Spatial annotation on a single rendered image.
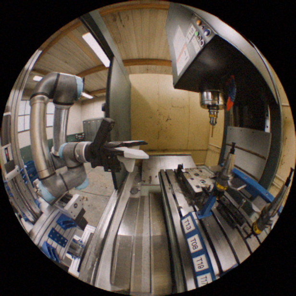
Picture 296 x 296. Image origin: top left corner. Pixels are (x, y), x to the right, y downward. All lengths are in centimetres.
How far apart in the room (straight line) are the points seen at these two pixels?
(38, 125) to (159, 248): 75
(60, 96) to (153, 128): 127
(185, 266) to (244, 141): 89
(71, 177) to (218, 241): 69
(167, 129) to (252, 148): 117
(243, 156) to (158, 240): 87
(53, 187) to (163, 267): 60
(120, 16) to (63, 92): 182
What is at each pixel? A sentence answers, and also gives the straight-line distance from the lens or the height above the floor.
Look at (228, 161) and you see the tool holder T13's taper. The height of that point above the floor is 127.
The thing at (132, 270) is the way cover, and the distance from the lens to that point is 63.
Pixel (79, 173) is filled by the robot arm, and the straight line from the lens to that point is 38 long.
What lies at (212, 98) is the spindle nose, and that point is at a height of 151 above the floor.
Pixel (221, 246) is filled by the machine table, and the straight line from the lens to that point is 57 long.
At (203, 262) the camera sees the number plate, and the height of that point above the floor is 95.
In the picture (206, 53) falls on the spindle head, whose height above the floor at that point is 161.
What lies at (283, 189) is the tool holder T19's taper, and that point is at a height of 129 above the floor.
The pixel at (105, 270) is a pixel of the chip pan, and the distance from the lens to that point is 74.
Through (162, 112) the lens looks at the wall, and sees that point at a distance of 145.
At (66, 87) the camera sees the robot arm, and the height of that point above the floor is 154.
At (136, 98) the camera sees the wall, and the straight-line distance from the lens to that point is 150.
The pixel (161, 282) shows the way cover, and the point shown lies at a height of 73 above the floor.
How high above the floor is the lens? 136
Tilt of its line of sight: 14 degrees down
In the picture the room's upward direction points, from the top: straight up
